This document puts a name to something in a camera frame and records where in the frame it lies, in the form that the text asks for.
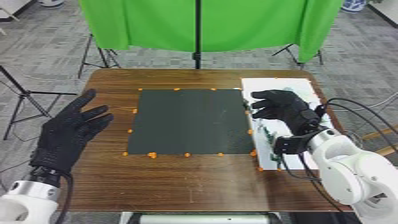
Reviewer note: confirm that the green sprig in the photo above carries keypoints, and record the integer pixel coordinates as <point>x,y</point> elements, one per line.
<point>269,134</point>
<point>276,157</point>

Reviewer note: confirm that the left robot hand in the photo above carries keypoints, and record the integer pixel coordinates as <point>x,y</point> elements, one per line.
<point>64,133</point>

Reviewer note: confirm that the blue and white vase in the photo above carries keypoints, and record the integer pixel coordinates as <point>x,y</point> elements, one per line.
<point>354,5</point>
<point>52,2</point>

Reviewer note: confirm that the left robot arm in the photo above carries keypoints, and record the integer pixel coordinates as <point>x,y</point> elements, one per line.
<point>27,200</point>

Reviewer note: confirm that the pale grey bar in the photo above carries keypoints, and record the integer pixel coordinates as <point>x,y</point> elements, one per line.
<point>201,219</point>

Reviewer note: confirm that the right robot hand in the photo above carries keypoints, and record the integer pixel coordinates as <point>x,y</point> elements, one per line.
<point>286,106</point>

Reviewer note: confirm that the black backdrop stand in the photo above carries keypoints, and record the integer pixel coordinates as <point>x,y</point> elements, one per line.
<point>198,33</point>

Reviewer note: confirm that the dark mat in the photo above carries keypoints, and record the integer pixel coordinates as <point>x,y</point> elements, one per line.
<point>189,121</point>

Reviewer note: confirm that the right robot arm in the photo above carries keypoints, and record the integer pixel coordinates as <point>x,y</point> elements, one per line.
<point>356,173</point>

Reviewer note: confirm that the black tripod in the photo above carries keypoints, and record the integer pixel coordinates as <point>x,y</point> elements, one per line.
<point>25,94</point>

